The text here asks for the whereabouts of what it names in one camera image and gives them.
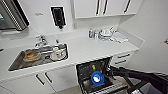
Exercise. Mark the blue plastic bowl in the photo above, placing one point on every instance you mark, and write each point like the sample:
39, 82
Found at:
97, 78

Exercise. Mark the stainless steel dishwasher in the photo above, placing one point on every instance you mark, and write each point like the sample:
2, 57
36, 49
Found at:
86, 88

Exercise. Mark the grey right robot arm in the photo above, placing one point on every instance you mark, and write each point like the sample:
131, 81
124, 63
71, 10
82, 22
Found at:
146, 78

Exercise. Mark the white drawer unit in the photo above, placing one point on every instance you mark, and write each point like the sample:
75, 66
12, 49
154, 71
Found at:
121, 58

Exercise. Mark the white cloth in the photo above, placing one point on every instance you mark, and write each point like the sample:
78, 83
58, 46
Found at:
119, 37

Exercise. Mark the stack of white dishes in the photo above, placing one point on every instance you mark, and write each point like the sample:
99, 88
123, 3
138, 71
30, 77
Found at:
106, 33

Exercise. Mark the small white bottle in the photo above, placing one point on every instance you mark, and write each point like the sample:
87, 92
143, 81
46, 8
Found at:
95, 34

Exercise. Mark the small blue-capped bottle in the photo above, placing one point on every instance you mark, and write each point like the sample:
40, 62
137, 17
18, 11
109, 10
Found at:
90, 33

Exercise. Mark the white patterned bowl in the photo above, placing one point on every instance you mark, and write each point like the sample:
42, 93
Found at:
58, 53

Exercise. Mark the small countertop soap pump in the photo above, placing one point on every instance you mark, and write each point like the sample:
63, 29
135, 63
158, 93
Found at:
57, 42

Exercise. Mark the white two-door sink cabinet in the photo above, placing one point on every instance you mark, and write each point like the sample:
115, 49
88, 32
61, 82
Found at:
50, 80

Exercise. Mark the chrome sink faucet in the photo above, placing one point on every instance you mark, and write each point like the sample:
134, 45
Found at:
41, 41

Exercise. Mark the orange bowl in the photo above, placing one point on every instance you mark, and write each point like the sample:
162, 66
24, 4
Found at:
30, 56

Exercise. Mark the stainless steel sink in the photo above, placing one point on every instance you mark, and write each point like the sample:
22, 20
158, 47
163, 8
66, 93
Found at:
16, 63

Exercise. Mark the grey paper towel dispenser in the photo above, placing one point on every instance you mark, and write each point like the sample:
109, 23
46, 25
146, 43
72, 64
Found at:
11, 15

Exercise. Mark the large wall poster board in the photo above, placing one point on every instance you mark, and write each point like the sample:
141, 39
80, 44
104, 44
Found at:
165, 40

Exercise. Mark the white three-door wall cabinet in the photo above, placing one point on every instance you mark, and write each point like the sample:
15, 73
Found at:
106, 7

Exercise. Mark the black wall soap dispenser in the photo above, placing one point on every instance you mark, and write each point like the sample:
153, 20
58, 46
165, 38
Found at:
58, 17

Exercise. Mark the small wall label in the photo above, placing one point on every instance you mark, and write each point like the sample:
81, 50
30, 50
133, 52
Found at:
39, 14

